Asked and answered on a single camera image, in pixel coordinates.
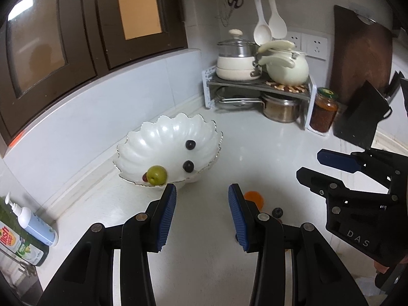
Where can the white ladle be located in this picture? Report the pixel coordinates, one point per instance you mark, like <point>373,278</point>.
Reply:
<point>262,33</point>

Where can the dark wooden cutting board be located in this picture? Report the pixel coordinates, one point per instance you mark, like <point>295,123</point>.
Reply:
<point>357,54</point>

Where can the grey and white shelf rack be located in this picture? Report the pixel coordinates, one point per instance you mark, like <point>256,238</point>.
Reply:
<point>242,84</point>

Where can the white pump bottle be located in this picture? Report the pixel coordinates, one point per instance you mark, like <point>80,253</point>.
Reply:
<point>35,226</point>

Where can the white scalloped bowl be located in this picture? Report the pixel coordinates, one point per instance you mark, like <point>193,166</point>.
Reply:
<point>165,140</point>

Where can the cream saucepan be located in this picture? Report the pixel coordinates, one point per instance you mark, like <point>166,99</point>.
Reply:
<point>232,70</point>

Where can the orange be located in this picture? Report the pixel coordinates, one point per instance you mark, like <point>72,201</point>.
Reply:
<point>256,199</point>

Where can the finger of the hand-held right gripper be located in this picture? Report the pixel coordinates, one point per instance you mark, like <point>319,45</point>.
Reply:
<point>318,181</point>
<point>338,161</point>

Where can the black knife block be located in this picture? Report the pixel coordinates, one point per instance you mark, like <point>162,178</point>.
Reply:
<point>360,118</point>

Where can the white wall outlet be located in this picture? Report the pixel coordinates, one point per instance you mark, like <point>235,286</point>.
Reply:
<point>315,46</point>
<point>295,38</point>

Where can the brown framed window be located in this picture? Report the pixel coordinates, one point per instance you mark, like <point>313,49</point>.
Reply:
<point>79,38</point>

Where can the cream kettle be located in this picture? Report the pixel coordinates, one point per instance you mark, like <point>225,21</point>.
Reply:
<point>287,70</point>

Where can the steel pan lid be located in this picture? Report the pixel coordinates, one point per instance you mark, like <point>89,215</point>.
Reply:
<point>236,102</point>

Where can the dark grape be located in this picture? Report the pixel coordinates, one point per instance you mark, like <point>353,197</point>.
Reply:
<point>190,145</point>
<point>188,166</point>

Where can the patterned trivet mat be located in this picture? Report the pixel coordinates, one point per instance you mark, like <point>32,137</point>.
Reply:
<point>287,87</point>

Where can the green apple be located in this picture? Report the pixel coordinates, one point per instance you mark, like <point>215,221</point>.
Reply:
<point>156,174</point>

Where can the red cherry tomato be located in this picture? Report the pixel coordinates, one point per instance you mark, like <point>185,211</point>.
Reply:
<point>145,177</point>

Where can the white rice spoon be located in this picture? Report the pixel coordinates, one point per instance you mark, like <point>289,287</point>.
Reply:
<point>278,25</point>

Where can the blueberry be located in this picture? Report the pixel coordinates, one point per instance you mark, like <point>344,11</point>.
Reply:
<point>277,213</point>

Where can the glass jar of red sauce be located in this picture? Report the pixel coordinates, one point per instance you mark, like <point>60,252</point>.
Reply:
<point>323,114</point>

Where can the person's right hand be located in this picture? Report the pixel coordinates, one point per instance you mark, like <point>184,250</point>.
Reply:
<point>382,267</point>

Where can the green dish soap bottle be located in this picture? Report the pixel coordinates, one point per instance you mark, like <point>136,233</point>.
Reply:
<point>22,245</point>

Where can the stainless steel pot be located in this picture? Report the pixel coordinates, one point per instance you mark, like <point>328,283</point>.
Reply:
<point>280,110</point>

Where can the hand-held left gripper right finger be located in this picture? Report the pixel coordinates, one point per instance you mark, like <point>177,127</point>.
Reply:
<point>237,216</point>

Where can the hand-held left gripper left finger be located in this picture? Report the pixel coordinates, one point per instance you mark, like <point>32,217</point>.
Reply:
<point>167,216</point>

